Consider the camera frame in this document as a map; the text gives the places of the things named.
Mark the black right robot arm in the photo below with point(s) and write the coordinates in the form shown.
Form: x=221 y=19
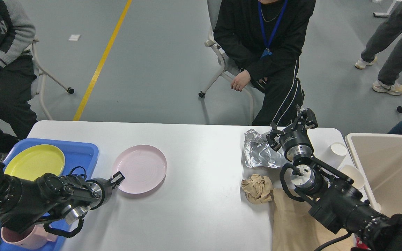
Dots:
x=335 y=202

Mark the beige plastic bin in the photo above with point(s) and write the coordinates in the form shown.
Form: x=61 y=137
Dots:
x=379 y=158

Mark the crumpled aluminium foil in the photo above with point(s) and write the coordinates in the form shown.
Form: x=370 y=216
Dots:
x=258 y=153

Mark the person in black tracksuit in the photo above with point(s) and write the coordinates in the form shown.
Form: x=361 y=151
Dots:
x=265 y=39

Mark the person in grey sweater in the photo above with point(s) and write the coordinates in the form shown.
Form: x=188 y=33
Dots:
x=16 y=73

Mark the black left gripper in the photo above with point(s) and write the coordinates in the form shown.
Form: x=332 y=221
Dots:
x=104 y=188

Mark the white paper cup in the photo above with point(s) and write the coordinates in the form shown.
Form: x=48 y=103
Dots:
x=334 y=155
x=355 y=174

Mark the brown paper bag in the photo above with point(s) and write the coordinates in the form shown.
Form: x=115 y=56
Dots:
x=294 y=229

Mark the yellow plate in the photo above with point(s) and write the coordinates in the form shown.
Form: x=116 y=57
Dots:
x=36 y=161

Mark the pink mug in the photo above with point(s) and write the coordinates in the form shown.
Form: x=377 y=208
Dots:
x=33 y=238

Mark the white paper scrap on floor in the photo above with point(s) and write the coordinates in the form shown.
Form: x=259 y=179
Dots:
x=74 y=37

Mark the left white chair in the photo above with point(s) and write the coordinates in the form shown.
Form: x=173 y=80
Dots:
x=39 y=84

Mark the pink plate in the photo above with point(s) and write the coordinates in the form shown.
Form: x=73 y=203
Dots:
x=143 y=167

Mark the crumpled brown paper ball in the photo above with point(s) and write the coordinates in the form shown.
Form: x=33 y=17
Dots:
x=258 y=189

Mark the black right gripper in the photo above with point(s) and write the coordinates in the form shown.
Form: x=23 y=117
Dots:
x=294 y=140

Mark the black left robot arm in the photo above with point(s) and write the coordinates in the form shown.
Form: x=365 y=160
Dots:
x=59 y=203

